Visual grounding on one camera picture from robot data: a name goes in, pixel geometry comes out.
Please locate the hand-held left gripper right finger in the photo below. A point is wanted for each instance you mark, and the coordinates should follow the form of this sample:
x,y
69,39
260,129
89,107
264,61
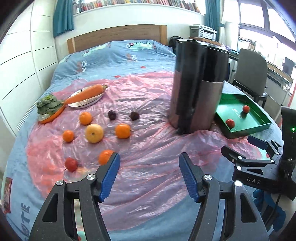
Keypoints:
x,y
188,176

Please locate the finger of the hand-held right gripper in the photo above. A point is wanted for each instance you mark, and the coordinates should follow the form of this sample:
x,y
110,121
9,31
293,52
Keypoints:
x,y
231,154
257,142

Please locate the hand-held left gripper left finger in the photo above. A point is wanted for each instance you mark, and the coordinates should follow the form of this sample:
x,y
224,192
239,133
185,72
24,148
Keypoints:
x,y
111,176

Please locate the orange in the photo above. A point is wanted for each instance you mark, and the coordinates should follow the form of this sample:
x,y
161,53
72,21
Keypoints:
x,y
85,118
105,157
68,136
122,131

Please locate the green tray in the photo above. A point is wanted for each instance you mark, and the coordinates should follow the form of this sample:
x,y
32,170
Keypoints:
x,y
254,115

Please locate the small red apple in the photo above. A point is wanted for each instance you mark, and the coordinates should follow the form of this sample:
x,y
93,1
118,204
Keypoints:
x,y
230,123
246,109
71,164

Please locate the yellow apple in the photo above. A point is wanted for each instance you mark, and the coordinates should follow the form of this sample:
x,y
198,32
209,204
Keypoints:
x,y
94,133

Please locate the pink plastic sheet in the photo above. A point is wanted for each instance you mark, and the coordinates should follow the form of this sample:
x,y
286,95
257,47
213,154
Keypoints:
x,y
148,143

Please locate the dark plum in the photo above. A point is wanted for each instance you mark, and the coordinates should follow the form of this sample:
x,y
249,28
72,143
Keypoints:
x,y
134,116
112,115

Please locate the black silver electric kettle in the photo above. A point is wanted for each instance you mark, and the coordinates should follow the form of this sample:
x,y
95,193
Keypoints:
x,y
196,92

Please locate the desk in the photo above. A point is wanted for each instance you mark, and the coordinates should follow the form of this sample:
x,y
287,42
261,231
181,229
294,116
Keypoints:
x,y
277,74

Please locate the grey chair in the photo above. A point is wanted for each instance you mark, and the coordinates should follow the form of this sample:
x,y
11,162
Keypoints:
x,y
251,69

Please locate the white oval plate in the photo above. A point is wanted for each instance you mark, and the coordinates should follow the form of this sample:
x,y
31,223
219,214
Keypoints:
x,y
86,103

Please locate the black monitor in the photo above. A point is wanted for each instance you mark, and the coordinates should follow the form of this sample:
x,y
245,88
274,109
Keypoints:
x,y
289,66

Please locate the orange plate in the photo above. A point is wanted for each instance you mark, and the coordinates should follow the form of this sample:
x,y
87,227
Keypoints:
x,y
54,114

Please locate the carrot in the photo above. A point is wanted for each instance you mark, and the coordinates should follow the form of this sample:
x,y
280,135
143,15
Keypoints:
x,y
85,95

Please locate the green leafy vegetable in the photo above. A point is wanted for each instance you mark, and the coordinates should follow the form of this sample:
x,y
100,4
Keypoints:
x,y
48,105

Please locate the blue printed bedsheet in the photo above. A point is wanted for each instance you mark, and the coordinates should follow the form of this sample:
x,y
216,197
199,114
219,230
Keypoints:
x,y
111,60

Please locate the wooden drawer cabinet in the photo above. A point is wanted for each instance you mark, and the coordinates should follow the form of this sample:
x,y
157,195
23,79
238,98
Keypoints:
x,y
203,39

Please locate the white printer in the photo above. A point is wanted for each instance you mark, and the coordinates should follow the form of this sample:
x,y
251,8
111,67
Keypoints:
x,y
203,32

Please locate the black backpack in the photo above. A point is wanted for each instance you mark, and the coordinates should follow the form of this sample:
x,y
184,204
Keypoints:
x,y
173,44

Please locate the teal curtain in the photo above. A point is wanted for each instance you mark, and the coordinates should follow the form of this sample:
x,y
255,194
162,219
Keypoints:
x,y
63,16
212,16

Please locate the wooden headboard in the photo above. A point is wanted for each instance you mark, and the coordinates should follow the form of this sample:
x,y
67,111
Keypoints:
x,y
115,37

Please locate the row of books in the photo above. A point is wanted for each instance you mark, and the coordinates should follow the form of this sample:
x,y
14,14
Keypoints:
x,y
138,4

